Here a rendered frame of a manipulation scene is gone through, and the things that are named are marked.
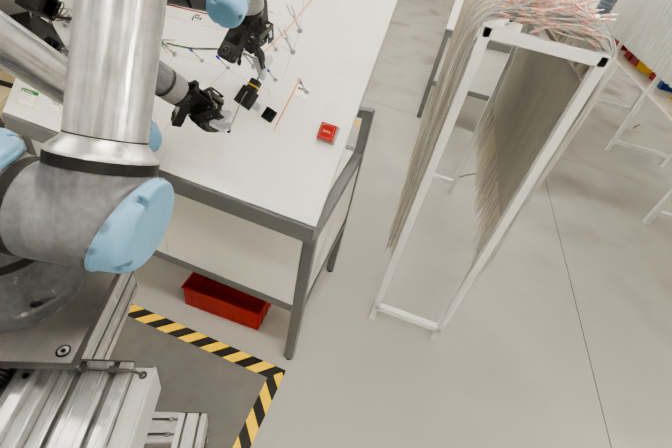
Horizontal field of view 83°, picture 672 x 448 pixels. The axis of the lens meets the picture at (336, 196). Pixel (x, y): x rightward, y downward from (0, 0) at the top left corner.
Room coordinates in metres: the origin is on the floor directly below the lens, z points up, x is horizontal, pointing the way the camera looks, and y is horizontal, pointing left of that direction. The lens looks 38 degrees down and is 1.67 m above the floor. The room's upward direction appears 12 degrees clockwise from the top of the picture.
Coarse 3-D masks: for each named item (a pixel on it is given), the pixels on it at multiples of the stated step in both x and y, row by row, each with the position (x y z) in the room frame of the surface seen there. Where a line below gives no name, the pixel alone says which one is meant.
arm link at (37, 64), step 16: (0, 16) 0.54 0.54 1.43; (0, 32) 0.52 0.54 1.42; (16, 32) 0.54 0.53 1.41; (0, 48) 0.52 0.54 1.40; (16, 48) 0.53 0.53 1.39; (32, 48) 0.55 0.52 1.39; (48, 48) 0.58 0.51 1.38; (0, 64) 0.52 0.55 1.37; (16, 64) 0.53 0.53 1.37; (32, 64) 0.54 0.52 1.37; (48, 64) 0.56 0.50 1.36; (64, 64) 0.58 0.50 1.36; (32, 80) 0.54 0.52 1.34; (48, 80) 0.55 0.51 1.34; (64, 80) 0.57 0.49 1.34; (48, 96) 0.56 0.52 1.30; (160, 144) 0.65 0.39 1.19
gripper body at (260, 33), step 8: (264, 0) 1.00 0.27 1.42; (264, 8) 1.00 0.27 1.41; (248, 16) 0.94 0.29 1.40; (256, 16) 0.95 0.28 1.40; (264, 16) 1.01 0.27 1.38; (256, 24) 0.99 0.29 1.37; (264, 24) 1.01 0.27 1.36; (272, 24) 1.02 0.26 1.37; (256, 32) 0.98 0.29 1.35; (264, 32) 0.99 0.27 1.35; (272, 32) 1.03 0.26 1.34; (248, 40) 0.96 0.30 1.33; (256, 40) 0.97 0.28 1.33; (264, 40) 1.02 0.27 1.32; (272, 40) 1.04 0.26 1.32; (248, 48) 0.98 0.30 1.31
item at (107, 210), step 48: (96, 0) 0.38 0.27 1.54; (144, 0) 0.40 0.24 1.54; (96, 48) 0.36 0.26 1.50; (144, 48) 0.38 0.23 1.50; (96, 96) 0.33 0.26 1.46; (144, 96) 0.37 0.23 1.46; (48, 144) 0.30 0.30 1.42; (96, 144) 0.31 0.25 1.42; (144, 144) 0.35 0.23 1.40; (48, 192) 0.27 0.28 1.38; (96, 192) 0.28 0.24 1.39; (144, 192) 0.30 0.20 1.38; (48, 240) 0.24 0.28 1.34; (96, 240) 0.24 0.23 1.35; (144, 240) 0.28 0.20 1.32
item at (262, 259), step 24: (192, 216) 0.96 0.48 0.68; (216, 216) 0.94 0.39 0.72; (168, 240) 0.98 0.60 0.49; (192, 240) 0.96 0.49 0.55; (216, 240) 0.94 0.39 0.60; (240, 240) 0.92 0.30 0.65; (264, 240) 0.90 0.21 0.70; (288, 240) 0.89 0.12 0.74; (192, 264) 0.96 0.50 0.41; (216, 264) 0.94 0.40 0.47; (240, 264) 0.92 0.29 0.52; (264, 264) 0.90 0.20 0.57; (288, 264) 0.89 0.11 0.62; (264, 288) 0.90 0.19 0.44; (288, 288) 0.88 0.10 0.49
